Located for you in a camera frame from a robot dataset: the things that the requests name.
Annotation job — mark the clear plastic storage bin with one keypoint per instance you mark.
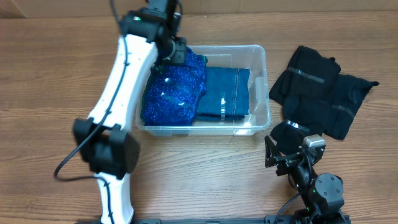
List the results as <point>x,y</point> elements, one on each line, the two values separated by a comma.
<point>251,57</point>

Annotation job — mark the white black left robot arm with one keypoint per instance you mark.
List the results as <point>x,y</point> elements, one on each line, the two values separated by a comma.
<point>148,37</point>

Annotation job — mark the small black garment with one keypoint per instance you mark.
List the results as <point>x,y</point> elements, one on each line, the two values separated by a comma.
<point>289,135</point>

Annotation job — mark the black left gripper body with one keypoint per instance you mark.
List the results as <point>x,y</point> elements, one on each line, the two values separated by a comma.
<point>175,51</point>

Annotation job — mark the blue denim jeans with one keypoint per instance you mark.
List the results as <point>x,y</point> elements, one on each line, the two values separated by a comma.
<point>227,95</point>

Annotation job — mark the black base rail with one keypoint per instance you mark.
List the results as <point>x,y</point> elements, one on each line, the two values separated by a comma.
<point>217,221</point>

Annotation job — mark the long black garment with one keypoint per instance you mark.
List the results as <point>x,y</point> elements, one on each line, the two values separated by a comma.
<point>344,101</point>

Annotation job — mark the blue green sequin cloth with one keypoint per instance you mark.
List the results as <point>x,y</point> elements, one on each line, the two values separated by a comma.
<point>173,92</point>

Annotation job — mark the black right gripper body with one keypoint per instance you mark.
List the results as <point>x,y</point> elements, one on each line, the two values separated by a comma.
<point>288,162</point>

